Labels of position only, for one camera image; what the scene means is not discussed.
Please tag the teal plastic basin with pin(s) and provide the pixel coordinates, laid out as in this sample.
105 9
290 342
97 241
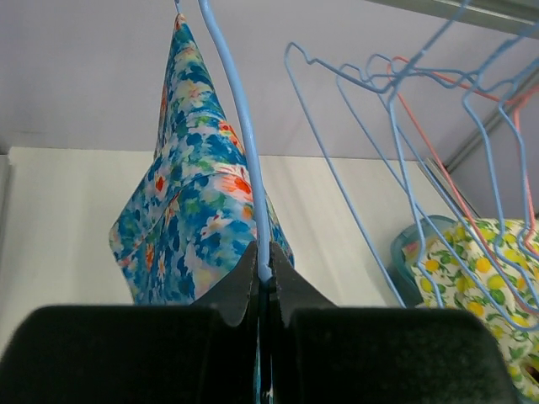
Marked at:
404 251

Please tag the aluminium hanging rail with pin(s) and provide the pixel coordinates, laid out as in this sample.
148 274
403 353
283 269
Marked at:
505 16

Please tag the lemon print skirt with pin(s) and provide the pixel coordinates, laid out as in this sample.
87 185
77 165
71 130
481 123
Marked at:
491 270

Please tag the right aluminium frame post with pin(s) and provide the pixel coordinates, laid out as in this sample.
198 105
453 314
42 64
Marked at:
468 166

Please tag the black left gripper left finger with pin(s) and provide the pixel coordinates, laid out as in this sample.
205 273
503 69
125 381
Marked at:
126 353

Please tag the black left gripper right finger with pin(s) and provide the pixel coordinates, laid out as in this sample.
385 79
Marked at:
322 353

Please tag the pink wire hanger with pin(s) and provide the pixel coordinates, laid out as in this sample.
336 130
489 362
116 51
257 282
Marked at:
476 101

